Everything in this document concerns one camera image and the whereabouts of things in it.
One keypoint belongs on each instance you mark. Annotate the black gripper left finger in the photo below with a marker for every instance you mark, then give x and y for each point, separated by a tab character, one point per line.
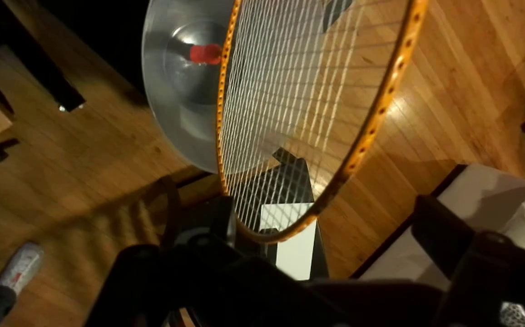
200	284

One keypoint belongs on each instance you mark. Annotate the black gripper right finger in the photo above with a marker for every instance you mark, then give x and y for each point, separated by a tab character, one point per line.
503	279

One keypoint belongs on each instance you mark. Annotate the orange frame badminton racket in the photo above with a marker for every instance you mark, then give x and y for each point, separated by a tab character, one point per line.
378	119

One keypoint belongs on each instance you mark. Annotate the translucent white plastic bin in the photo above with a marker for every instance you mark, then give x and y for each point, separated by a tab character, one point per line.
176	103

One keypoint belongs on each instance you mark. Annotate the red and dark bin label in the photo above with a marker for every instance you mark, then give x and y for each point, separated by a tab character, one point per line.
205	55

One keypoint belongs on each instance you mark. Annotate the white rectangular block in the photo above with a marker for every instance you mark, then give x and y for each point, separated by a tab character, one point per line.
491	201

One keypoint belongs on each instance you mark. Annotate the white and blue milk carton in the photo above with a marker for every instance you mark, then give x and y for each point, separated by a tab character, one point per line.
294	255

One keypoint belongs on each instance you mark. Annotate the white tipped grey rod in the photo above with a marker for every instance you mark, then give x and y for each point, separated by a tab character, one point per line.
18	270

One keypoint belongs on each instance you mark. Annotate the black beam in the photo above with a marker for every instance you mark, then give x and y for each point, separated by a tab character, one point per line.
37	66

